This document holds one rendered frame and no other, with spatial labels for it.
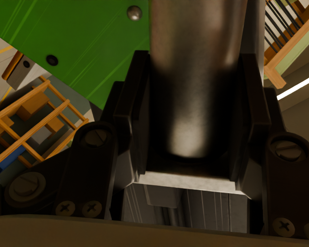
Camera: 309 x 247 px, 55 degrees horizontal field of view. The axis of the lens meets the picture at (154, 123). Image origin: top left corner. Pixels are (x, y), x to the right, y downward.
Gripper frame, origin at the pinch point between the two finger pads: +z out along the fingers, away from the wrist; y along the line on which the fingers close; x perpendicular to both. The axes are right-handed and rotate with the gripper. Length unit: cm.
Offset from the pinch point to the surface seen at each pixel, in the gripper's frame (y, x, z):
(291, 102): 244, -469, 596
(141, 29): -3.8, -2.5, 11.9
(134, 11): -4.2, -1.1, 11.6
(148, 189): -3.7, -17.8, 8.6
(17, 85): -24.7, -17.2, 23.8
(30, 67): -21.7, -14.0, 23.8
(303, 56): 315, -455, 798
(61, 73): -11.0, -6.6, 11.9
